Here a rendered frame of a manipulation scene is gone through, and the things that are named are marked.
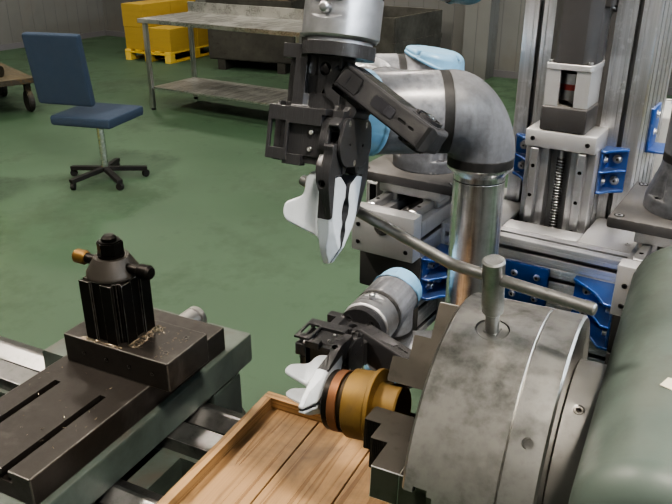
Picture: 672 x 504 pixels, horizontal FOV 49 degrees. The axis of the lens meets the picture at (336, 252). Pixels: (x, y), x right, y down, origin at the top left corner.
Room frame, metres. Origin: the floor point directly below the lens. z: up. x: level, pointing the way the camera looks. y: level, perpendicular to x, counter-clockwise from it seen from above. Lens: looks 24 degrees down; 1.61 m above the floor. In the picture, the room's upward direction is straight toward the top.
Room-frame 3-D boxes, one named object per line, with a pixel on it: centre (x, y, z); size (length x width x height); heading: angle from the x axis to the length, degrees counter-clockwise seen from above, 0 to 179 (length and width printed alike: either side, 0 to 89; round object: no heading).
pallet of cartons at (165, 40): (10.20, 2.19, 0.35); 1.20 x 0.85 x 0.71; 147
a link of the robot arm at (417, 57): (1.44, -0.19, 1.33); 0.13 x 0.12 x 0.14; 93
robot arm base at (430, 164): (1.44, -0.19, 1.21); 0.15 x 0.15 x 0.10
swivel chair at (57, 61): (4.82, 1.60, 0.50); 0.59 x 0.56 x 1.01; 144
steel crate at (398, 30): (8.50, -0.57, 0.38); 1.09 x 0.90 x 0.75; 147
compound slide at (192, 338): (1.00, 0.32, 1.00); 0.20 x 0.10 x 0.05; 64
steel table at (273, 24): (6.75, 0.87, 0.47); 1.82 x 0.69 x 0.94; 58
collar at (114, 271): (1.01, 0.34, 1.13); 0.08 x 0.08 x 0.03
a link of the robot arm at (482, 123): (1.02, -0.21, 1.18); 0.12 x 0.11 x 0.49; 3
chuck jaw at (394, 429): (0.62, -0.07, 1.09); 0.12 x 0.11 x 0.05; 154
